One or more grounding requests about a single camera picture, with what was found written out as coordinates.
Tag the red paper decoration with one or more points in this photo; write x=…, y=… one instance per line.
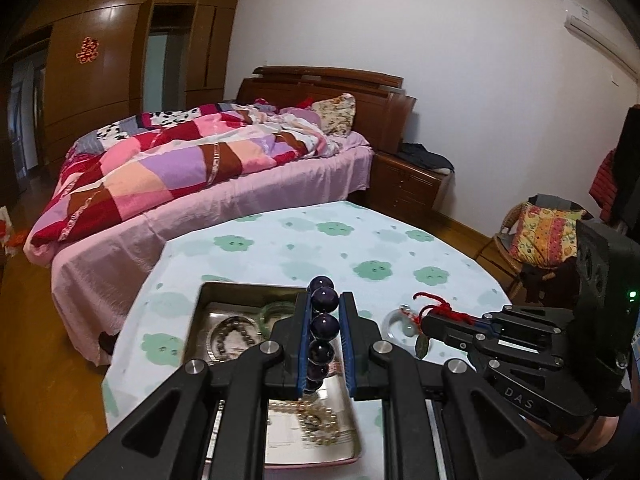
x=86, y=50

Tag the green jade bangle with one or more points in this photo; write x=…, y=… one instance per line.
x=265, y=317

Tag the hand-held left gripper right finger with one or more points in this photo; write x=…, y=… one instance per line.
x=348, y=350

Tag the dark hanging garment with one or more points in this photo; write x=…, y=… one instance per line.
x=629, y=170

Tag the green flower print tablecloth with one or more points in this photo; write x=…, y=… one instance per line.
x=300, y=240

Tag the wicker chair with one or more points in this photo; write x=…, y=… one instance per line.
x=505, y=245

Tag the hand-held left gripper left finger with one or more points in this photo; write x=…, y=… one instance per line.
x=301, y=340

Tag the dark clothes pile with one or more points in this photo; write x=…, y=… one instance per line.
x=425, y=155

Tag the red plastic bag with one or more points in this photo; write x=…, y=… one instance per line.
x=20, y=237

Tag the red and white paper bag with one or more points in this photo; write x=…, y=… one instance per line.
x=4, y=225

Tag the wooden headboard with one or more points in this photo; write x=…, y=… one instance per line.
x=380, y=105

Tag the purple pillow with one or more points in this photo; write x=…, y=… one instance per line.
x=302, y=116

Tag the wooden nightstand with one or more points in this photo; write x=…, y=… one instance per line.
x=405, y=185

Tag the floral pillow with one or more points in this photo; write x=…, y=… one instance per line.
x=335, y=112

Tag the red quilted jacket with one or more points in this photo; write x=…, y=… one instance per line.
x=602, y=185

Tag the pink metal tin box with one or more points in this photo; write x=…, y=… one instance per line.
x=225, y=292

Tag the person's right forearm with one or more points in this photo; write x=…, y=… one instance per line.
x=600, y=435

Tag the wooden wardrobe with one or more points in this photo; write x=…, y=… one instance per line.
x=115, y=80

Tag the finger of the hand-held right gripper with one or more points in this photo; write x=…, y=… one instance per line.
x=450, y=332
x=530, y=325

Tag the white air conditioner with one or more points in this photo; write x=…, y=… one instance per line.
x=600, y=35

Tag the patchwork quilt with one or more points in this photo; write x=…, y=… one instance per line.
x=165, y=165

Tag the bed with pink sheet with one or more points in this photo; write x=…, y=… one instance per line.
x=150, y=255

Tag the colourful patterned cushion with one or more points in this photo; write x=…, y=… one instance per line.
x=545, y=235

